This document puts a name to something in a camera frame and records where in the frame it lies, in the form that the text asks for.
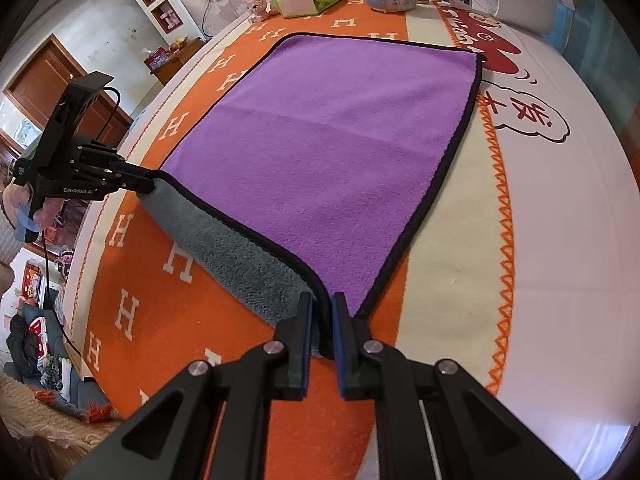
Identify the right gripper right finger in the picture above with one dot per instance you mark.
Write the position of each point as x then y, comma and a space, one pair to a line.
434, 421

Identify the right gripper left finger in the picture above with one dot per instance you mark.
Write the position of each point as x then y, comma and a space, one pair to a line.
211, 421

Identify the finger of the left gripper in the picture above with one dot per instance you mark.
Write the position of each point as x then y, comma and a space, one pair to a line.
125, 169
125, 185

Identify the purple grey microfibre towel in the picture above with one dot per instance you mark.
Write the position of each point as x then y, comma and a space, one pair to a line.
315, 170

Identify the brown wooden door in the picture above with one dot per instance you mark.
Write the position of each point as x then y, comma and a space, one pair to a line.
39, 83

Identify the white tablecloth with red print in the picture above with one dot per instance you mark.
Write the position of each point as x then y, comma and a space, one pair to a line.
526, 272

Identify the wooden TV cabinet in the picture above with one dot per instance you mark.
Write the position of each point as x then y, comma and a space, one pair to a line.
163, 63

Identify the pink toy figurine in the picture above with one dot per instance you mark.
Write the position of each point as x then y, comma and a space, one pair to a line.
259, 10

